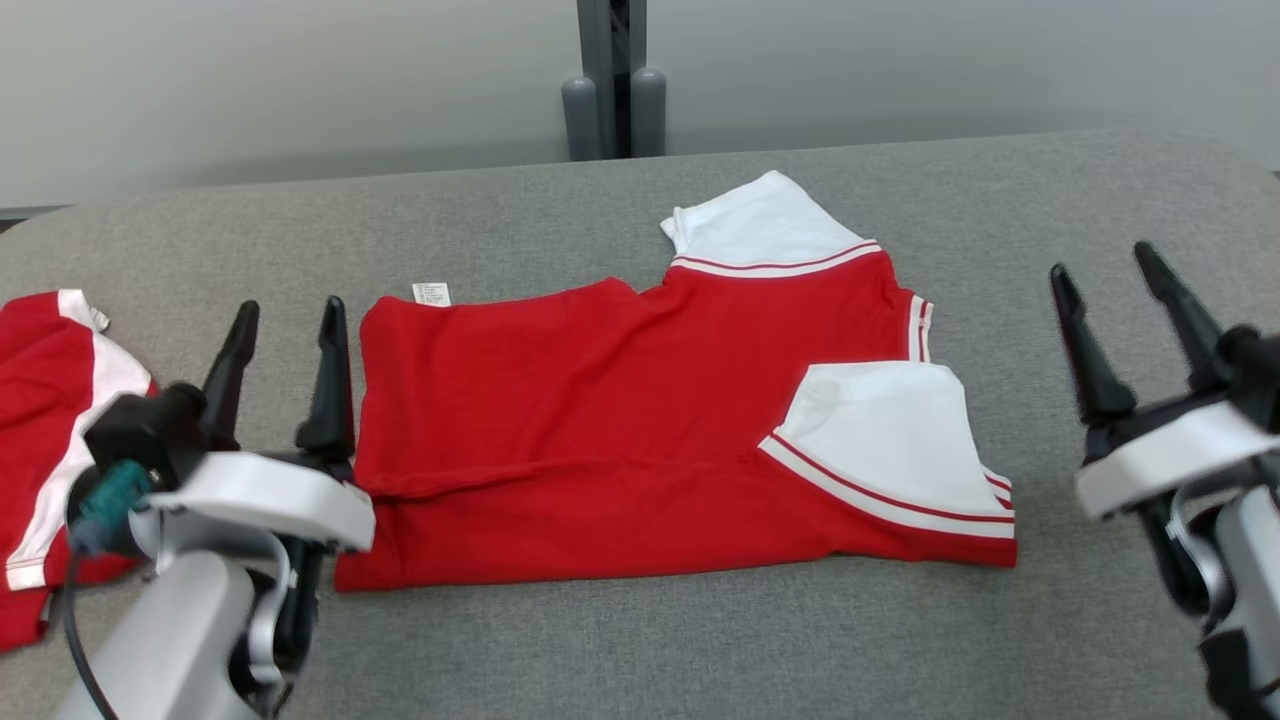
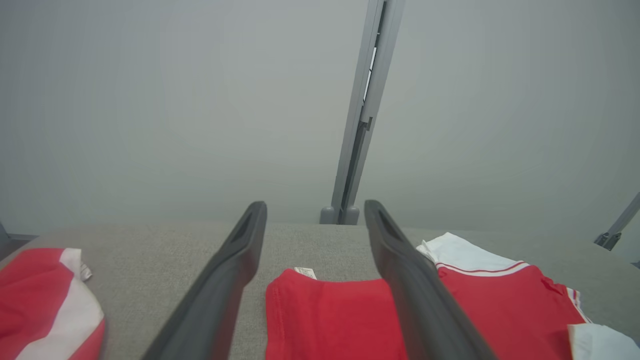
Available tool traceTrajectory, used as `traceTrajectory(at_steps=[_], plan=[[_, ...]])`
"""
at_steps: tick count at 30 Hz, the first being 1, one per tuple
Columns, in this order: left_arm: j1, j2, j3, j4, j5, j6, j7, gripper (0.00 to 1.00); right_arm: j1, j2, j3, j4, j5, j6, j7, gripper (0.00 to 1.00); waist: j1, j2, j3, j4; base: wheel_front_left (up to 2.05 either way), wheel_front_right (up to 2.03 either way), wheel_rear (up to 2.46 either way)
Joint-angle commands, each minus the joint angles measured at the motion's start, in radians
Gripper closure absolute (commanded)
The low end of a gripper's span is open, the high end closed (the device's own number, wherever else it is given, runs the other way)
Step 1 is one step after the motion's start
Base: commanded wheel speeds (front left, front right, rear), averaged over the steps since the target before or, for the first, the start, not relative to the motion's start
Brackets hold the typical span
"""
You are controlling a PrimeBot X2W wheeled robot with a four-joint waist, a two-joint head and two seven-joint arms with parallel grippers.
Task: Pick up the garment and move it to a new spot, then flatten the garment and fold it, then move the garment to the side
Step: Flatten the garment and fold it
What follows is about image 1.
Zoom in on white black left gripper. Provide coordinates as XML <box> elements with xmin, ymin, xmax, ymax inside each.
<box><xmin>148</xmin><ymin>294</ymin><xmax>378</xmax><ymax>556</ymax></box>

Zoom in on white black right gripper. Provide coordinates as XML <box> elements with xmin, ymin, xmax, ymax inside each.
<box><xmin>1048</xmin><ymin>240</ymin><xmax>1280</xmax><ymax>522</ymax></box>

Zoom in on red Bulls 23 shorts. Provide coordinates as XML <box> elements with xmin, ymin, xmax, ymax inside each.
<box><xmin>0</xmin><ymin>288</ymin><xmax>159</xmax><ymax>653</ymax></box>

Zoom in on red white-sleeved t-shirt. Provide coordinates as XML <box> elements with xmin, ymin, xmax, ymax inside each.
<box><xmin>333</xmin><ymin>170</ymin><xmax>1019</xmax><ymax>593</ymax></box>

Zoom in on grey fabric sofa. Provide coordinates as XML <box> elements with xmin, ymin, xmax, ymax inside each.
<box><xmin>0</xmin><ymin>128</ymin><xmax>1280</xmax><ymax>720</ymax></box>

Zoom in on teal left cable connector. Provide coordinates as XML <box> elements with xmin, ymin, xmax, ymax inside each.
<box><xmin>66</xmin><ymin>458</ymin><xmax>154</xmax><ymax>557</ymax></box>

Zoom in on thin black left cable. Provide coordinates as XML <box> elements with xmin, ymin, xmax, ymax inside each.
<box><xmin>62</xmin><ymin>548</ymin><xmax>123</xmax><ymax>720</ymax></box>

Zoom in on grey rounded post foot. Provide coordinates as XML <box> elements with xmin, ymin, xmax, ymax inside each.
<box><xmin>561</xmin><ymin>75</ymin><xmax>602</xmax><ymax>163</ymax></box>
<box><xmin>629</xmin><ymin>66</ymin><xmax>668</xmax><ymax>159</ymax></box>

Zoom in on dark grey partition post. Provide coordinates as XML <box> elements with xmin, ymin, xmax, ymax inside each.
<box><xmin>575</xmin><ymin>0</ymin><xmax>648</xmax><ymax>161</ymax></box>

